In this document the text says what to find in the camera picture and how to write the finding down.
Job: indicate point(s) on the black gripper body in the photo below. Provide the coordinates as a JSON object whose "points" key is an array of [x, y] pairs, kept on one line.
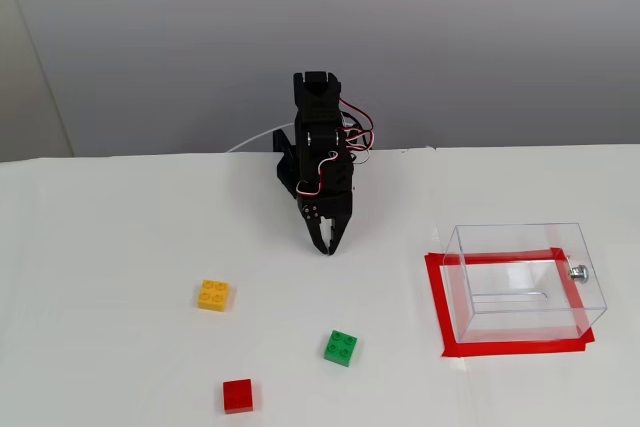
{"points": [[334, 209]]}

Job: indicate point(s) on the green lego brick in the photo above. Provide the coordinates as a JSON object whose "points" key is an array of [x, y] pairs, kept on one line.
{"points": [[340, 347]]}

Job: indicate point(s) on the silver metal box lock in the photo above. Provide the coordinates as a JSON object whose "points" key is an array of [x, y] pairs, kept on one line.
{"points": [[579, 273]]}

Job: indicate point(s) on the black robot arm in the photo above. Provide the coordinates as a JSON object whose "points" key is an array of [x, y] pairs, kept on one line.
{"points": [[315, 112]]}

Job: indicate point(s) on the black table clamp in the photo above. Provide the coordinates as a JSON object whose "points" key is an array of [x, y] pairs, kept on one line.
{"points": [[285, 167]]}

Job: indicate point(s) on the yellow lego brick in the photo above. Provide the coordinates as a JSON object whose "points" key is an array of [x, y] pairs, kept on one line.
{"points": [[215, 295]]}

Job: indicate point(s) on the red tape rectangle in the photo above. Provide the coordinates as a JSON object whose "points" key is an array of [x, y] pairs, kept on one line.
{"points": [[515, 348]]}

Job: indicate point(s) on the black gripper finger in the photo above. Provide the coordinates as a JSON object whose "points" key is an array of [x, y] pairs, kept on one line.
{"points": [[341, 229], [315, 227]]}

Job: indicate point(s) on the transparent plastic box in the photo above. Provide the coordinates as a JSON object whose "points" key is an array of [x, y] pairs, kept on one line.
{"points": [[590, 297]]}

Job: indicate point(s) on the red lego brick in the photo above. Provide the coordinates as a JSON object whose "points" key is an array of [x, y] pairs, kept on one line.
{"points": [[238, 396]]}

